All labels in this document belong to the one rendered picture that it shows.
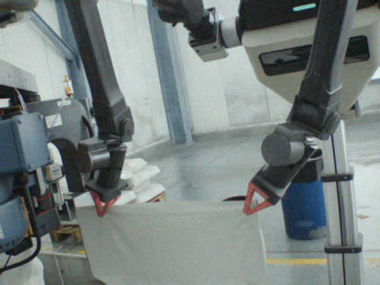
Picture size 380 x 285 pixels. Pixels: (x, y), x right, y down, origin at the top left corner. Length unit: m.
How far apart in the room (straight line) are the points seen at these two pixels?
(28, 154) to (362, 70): 0.87
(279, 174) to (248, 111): 8.44
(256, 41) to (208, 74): 8.36
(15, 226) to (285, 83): 0.81
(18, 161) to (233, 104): 8.73
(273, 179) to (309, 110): 0.15
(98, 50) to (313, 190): 2.39
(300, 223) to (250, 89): 6.32
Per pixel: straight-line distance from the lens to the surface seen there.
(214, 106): 9.44
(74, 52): 7.03
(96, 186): 0.93
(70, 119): 1.09
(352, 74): 1.13
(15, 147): 0.63
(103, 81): 0.83
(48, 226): 1.01
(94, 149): 0.85
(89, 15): 0.80
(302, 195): 2.98
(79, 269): 1.62
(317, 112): 0.70
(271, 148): 0.66
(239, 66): 9.15
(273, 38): 1.07
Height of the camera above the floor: 1.29
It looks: 7 degrees down
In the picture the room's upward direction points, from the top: 10 degrees counter-clockwise
